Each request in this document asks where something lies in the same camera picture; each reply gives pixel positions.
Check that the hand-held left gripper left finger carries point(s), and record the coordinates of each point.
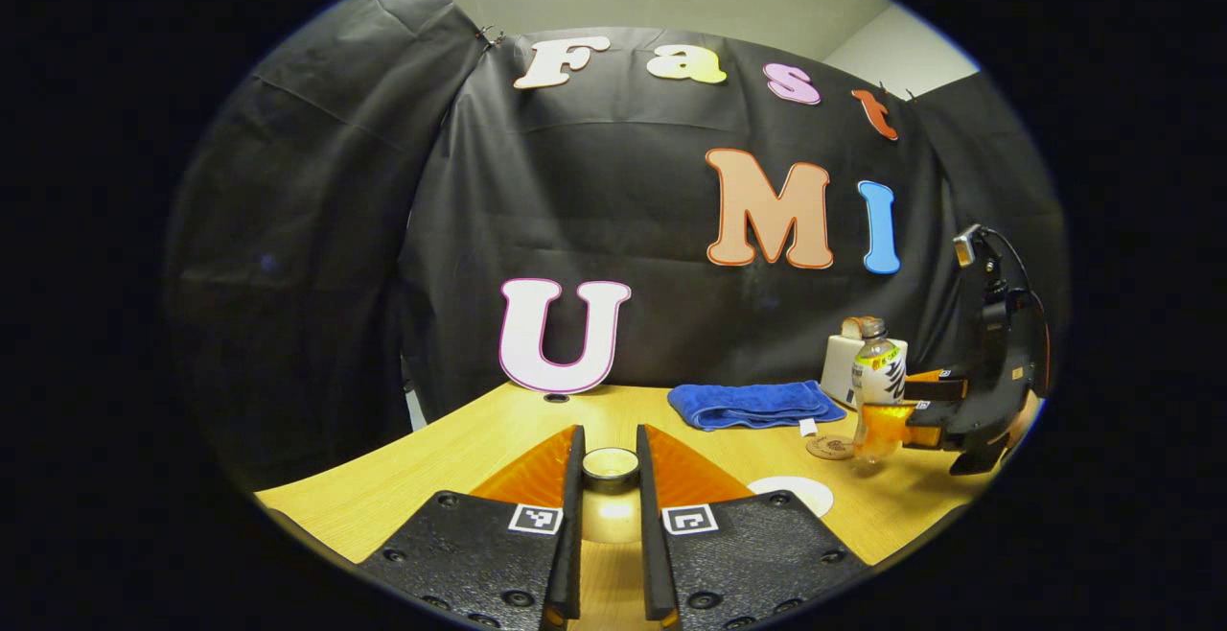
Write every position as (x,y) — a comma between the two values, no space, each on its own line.
(573,535)

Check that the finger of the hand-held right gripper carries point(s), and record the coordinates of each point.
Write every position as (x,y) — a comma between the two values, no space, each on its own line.
(944,434)
(939,387)

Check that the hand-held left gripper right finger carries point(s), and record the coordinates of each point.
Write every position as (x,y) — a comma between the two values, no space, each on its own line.
(650,535)

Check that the plastic water bottle orange drink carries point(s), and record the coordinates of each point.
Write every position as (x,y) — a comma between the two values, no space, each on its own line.
(879,382)

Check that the round cork coaster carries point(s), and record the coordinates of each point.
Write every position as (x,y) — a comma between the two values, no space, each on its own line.
(826,448)

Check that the white toaster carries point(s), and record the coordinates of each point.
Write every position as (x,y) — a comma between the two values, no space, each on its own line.
(837,367)

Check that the bread slice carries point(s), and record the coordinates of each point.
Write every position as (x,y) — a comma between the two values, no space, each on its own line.
(851,327)

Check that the folded blue towel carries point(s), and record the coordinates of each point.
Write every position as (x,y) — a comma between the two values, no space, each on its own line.
(752,404)

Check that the black backdrop cloth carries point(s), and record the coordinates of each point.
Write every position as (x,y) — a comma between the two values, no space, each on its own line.
(613,228)

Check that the metal cloth clip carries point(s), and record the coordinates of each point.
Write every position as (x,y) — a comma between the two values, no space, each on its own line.
(491,35)

